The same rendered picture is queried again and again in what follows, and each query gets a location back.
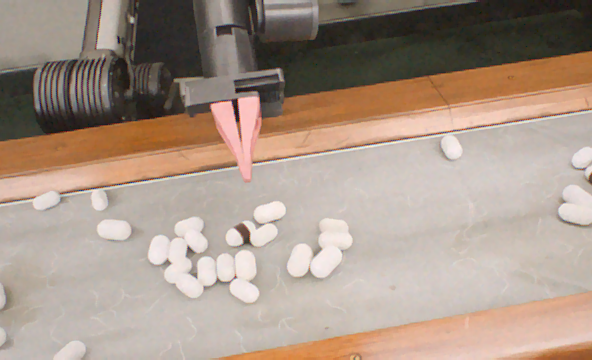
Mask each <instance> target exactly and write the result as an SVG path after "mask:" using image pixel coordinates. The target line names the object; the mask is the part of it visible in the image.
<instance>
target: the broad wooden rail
mask: <svg viewBox="0 0 592 360"><path fill-rule="evenodd" d="M282 105H283V115H282V116H279V117H272V118H264V119H261V126H260V129H259V133H258V136H257V140H256V144H255V147H254V152H253V156H252V164H258V163H264V162H272V161H278V160H284V159H290V158H297V157H303V156H309V155H316V154H322V153H328V152H335V151H342V149H343V150H348V148H354V147H361V146H367V145H373V144H379V143H386V142H393V141H399V140H406V139H412V138H418V137H424V136H431V135H437V134H443V133H451V132H457V131H463V130H469V129H476V128H482V127H488V126H494V125H501V124H507V123H514V122H521V121H527V120H533V119H539V118H546V117H552V116H558V115H565V114H571V113H578V112H584V111H591V110H592V51H591V52H584V53H578V54H570V55H564V56H557V57H551V58H544V59H538V60H531V61H525V62H518V63H512V64H504V65H498V66H491V67H484V68H478V69H471V70H465V71H458V72H452V73H444V74H438V75H431V76H425V77H418V78H412V79H405V80H399V81H392V82H384V83H378V84H371V85H365V87H358V88H352V89H345V90H339V91H332V92H325V93H318V94H312V95H305V96H299V97H292V98H285V99H284V104H282ZM233 167H238V164H237V161H236V159H235V157H234V155H233V154H232V152H231V150H230V148H229V146H228V145H227V143H226V141H225V140H224V138H223V137H222V135H221V134H220V132H219V130H218V128H217V125H216V122H215V119H214V115H213V112H211V113H203V114H197V115H195V117H194V118H192V117H189V115H188V113H185V114H179V115H172V116H166V117H160V118H156V119H147V120H139V121H132V122H126V123H119V124H113V125H106V126H99V127H93V128H86V129H80V130H72V131H66V132H59V133H53V134H46V135H40V136H33V137H27V138H20V139H13V141H7V142H0V204H4V203H10V202H16V201H23V200H29V199H35V197H37V196H39V195H41V194H44V193H46V192H48V191H56V192H58V193H59V195H60V194H67V193H73V192H80V191H86V190H93V189H99V188H105V187H112V186H118V185H124V184H130V183H137V182H143V181H150V180H157V179H163V178H169V177H175V176H182V175H188V174H194V173H201V172H207V171H214V170H220V169H227V168H233Z"/></svg>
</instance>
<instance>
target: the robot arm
mask: <svg viewBox="0 0 592 360"><path fill-rule="evenodd" d="M248 6H250V12H251V20H252V26H253V30H254V33H255V35H258V37H259V40H260V42H261V43H271V42H287V41H303V40H314V39H315V37H316V34H317V30H318V3H317V0H193V8H194V16H195V23H196V30H197V37H198V44H199V51H200V58H201V65H202V72H203V79H197V80H190V81H184V83H181V84H180V85H179V86H180V94H181V98H182V101H183V102H185V108H186V110H187V113H188V115H189V117H192V118H194V117H195V115H197V114H203V113H211V112H213V115H214V119H215V122H216V125H217V128H218V130H219V132H220V134H221V135H222V137H223V138H224V140H225V141H226V143H227V145H228V146H229V148H230V150H231V152H232V154H233V155H234V157H235V159H236V161H237V164H238V167H239V170H240V173H241V175H242V178H243V181H244V182H245V183H247V182H251V173H252V156H253V152H254V147H255V144H256V140H257V136H258V133H259V129H260V126H261V119H264V118H272V117H279V116H282V115H283V105H282V104H284V92H283V90H284V88H285V80H284V74H283V69H281V68H276V69H268V70H261V71H258V66H257V60H256V53H255V47H254V41H253V36H252V29H251V23H250V17H249V10H248ZM233 109H235V112H234V111H233ZM237 122H240V124H241V134H242V144H243V154H242V148H241V144H240V139H239V135H238V130H237V125H236V123H237ZM243 155H244V159H243Z"/></svg>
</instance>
